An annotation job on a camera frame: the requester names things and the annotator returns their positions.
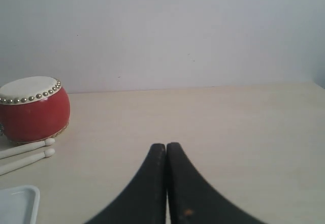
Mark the small red drum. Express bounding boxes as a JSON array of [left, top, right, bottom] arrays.
[[1, 76, 71, 144]]

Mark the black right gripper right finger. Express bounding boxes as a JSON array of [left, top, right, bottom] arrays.
[[166, 142, 262, 223]]

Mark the white wooden drumstick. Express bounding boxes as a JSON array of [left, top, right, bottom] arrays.
[[0, 138, 55, 159], [0, 148, 55, 176]]

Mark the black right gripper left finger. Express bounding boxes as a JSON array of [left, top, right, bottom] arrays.
[[88, 143, 167, 224]]

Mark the white rectangular plastic tray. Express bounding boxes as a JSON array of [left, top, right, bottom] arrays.
[[1, 185, 40, 224]]

